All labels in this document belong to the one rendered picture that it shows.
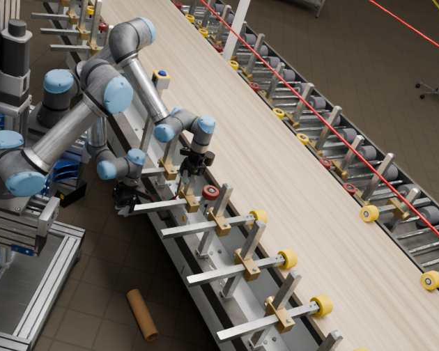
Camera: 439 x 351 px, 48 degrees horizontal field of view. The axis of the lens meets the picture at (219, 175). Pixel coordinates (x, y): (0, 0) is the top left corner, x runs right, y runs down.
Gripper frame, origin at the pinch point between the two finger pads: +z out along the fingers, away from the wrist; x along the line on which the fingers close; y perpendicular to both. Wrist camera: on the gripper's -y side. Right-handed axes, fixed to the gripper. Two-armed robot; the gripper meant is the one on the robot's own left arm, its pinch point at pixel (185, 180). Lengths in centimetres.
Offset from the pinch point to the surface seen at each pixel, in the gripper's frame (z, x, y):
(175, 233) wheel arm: 5.0, -15.1, 25.1
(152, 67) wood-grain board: 11, 36, -119
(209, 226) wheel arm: 4.5, 1.3, 25.1
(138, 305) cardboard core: 93, -3, 0
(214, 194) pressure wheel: 9.9, 18.1, 1.8
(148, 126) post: 10, 6, -55
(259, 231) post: -13.3, 7.2, 46.4
